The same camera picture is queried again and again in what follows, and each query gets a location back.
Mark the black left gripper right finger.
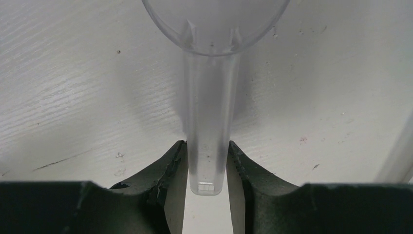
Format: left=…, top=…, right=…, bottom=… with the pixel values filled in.
left=226, top=141, right=413, bottom=234

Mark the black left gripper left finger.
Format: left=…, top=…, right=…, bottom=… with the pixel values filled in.
left=0, top=140, right=188, bottom=234

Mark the translucent plastic scoop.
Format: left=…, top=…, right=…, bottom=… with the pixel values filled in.
left=143, top=0, right=288, bottom=196

